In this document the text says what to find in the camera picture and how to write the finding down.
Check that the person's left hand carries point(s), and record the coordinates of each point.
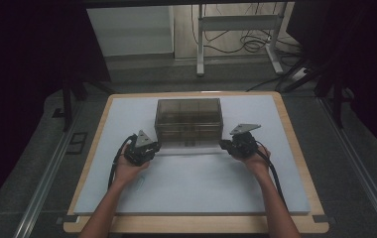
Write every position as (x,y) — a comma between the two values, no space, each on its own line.
(125,173)

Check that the white cabinet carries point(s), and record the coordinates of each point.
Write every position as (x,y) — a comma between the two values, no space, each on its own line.
(130,31)

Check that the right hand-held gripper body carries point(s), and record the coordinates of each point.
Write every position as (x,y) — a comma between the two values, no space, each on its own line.
(242,143)

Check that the light blue mat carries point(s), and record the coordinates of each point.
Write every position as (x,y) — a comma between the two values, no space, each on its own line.
(189,188)

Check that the grey tape strip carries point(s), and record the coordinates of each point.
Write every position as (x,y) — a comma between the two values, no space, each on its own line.
(66,219)
(323,219)

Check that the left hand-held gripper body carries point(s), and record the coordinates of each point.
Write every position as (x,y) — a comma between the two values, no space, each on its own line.
(138,152)

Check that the dark curtain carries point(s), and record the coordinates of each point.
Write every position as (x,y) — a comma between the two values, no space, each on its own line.
(358,59)

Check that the wooden table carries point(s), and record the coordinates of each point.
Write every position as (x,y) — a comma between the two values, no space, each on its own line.
(193,224)

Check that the black stand legs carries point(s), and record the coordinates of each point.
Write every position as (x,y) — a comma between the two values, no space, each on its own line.
(338,102)
(66,105)

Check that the metal floor rail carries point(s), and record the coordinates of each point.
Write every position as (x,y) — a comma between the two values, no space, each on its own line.
(44,185)
(358,165)

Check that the transparent grey drawer box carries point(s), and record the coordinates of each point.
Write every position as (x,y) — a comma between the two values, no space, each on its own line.
(188,119)

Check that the white metal stand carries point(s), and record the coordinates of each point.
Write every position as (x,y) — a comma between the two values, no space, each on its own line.
(239,22)

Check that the person's right hand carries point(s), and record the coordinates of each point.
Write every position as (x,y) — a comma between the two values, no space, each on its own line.
(257,163)

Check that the white power strip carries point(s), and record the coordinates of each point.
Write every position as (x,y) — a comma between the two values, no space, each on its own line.
(299,74)

